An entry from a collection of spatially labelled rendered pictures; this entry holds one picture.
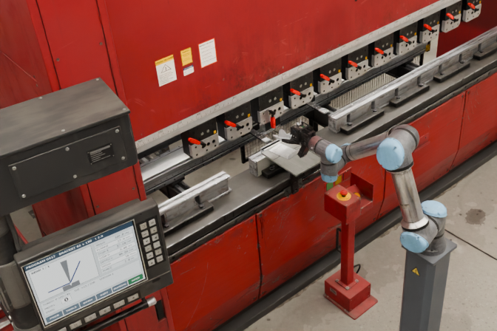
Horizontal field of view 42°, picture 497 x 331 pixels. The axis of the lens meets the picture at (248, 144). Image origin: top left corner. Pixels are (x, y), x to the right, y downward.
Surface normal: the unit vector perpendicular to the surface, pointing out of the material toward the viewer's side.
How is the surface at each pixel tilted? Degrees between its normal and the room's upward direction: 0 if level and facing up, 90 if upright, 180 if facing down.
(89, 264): 90
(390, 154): 83
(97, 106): 0
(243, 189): 0
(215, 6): 90
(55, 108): 0
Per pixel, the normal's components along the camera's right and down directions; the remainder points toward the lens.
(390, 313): -0.07, -0.82
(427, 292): -0.09, 0.58
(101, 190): 0.62, 0.41
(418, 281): -0.77, 0.41
